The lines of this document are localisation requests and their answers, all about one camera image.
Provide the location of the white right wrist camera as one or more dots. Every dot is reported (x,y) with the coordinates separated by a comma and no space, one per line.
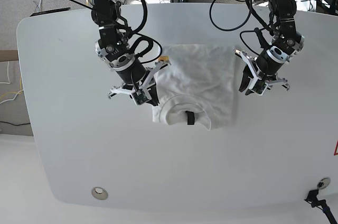
(141,97)

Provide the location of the silver table grommet right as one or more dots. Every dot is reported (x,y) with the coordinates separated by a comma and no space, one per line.
(323,183)

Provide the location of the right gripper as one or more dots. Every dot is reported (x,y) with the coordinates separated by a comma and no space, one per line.
(136,77)

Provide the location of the silver table grommet left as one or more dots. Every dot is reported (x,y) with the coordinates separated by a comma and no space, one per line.
(99,193)

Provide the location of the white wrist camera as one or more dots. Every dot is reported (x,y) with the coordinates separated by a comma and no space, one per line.
(260,87)
(141,97)

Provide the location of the black clamp mount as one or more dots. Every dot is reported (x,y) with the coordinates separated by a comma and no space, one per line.
(321,204)

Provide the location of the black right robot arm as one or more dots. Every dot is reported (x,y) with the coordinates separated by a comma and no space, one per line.
(121,48)

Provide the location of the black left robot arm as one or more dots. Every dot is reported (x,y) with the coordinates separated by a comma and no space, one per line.
(279,41)

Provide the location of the red warning sticker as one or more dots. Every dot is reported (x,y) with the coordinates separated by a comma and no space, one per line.
(336,149)

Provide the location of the white printed T-shirt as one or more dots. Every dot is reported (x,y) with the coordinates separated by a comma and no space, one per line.
(197,87)

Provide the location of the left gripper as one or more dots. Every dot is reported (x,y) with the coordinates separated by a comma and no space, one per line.
(260,73)

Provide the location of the silver table grommet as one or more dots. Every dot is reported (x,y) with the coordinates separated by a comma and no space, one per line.
(99,193)
(323,183)

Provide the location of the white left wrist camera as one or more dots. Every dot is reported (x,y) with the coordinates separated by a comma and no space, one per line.
(260,87)

